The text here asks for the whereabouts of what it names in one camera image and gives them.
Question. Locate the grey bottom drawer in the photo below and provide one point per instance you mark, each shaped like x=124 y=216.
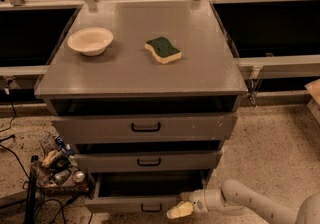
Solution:
x=148 y=192

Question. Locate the white bowl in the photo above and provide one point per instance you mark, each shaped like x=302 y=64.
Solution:
x=90 y=41

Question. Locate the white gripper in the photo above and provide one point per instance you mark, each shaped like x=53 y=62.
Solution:
x=197 y=200

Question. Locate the grey top drawer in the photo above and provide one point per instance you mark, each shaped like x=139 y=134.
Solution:
x=144 y=128

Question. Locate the wooden box at right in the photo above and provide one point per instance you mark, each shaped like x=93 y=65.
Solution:
x=313 y=89

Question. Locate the black stand post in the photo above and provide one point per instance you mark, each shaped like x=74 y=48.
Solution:
x=31 y=193

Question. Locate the grey drawer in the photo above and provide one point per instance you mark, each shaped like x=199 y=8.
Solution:
x=144 y=128
x=148 y=161
x=148 y=192

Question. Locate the grey middle drawer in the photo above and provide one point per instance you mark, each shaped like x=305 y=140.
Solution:
x=148 y=161

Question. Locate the tray of cans and clutter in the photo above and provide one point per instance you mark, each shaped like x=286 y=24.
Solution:
x=58 y=173

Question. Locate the green yellow sponge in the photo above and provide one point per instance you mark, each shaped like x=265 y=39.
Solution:
x=162 y=50

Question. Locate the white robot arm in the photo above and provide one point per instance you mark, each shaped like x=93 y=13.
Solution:
x=234 y=198

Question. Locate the grey drawer cabinet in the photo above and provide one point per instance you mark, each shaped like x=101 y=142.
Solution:
x=127 y=80

